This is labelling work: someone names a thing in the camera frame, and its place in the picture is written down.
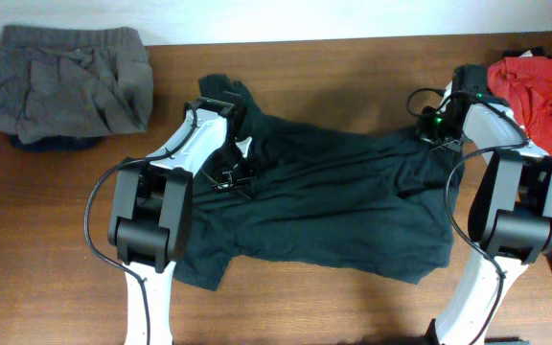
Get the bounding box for folded dark navy garment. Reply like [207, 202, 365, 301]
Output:
[8, 135, 103, 152]

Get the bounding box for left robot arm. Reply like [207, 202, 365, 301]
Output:
[107, 91, 256, 344]

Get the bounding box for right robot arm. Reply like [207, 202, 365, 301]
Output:
[417, 64, 552, 344]

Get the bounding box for black Nike t-shirt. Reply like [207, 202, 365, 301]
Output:
[174, 74, 463, 290]

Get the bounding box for black logo t-shirt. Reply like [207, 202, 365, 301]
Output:
[501, 46, 552, 59]

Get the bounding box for folded grey shorts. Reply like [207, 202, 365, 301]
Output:
[0, 25, 153, 144]

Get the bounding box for right black cable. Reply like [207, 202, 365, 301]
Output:
[405, 87, 531, 345]

